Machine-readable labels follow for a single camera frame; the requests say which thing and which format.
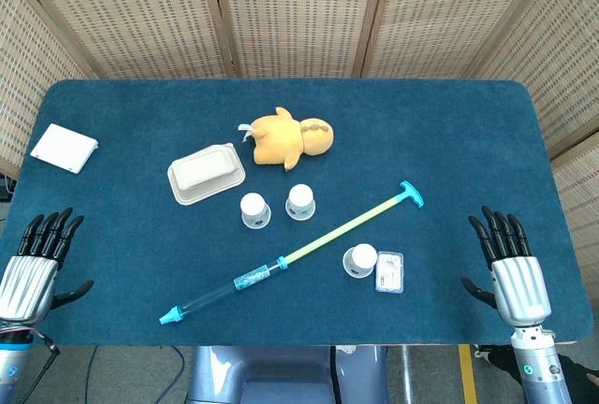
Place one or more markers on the grey metal table leg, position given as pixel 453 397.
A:
pixel 405 373

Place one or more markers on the white sneaker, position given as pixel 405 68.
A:
pixel 482 352

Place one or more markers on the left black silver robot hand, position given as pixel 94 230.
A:
pixel 28 287

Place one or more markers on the white square flat box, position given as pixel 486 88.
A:
pixel 63 147

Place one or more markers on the yellow plush bear toy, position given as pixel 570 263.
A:
pixel 276 139

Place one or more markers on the beige lidded takeaway container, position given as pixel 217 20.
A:
pixel 203 172

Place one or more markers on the long water pump toy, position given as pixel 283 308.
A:
pixel 327 237

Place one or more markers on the blue felt table mat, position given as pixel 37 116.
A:
pixel 421 119

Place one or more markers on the grey-blue robot torso base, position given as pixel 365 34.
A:
pixel 281 376

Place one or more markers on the black trouser leg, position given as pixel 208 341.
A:
pixel 501 364

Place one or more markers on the white flower-print paper cup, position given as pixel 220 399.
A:
pixel 362 256
pixel 299 198
pixel 255 205

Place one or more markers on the clear plastic small box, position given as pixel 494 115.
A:
pixel 389 273

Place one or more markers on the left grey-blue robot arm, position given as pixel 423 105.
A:
pixel 11 366

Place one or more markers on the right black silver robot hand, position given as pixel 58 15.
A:
pixel 519 287

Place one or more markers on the woven bamboo folding screen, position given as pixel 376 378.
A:
pixel 299 11

